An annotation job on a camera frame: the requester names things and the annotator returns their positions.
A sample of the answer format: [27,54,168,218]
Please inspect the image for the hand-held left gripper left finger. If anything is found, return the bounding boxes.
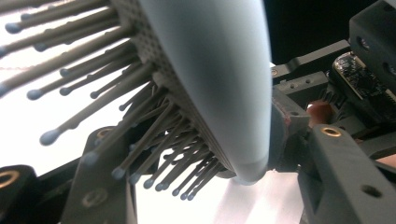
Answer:
[60,102,163,224]

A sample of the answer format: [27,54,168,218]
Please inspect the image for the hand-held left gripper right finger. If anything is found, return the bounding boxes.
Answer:
[268,87,396,224]

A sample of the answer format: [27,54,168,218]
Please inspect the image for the light blue hairbrush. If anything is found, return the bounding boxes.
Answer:
[0,0,275,202]

